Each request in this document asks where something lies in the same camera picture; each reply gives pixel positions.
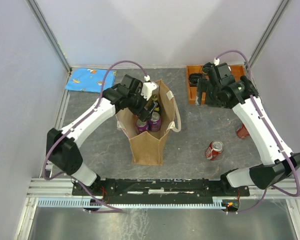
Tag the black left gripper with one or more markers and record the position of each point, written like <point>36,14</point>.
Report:
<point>142,113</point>

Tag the orange wooden divided tray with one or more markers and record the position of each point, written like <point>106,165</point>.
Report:
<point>237,71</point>

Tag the left aluminium frame post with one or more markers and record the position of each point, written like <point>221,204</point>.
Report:
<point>35,8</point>

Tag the light blue cable duct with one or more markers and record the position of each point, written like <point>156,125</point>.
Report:
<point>53,202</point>

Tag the right aluminium frame post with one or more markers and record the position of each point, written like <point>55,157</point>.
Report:
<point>279,12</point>

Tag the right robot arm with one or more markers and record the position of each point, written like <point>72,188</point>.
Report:
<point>221,89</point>

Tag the aluminium frame post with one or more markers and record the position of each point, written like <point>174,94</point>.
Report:
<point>35,8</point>
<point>279,12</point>

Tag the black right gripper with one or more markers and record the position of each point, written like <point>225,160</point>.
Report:
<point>204,86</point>

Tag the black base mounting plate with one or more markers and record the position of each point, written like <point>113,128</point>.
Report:
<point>164,191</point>

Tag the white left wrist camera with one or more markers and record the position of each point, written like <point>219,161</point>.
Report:
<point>148,88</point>

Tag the green glass bottle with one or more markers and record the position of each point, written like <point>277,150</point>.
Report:
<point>155,99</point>

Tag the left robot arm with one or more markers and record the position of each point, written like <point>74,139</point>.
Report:
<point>63,146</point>

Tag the red cola can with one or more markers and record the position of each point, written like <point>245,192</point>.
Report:
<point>242,132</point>
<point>214,149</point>

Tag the blue patterned cloth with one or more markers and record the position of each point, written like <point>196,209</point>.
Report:
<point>86,80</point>

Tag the purple soda can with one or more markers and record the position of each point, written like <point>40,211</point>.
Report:
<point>141,126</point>
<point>155,122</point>

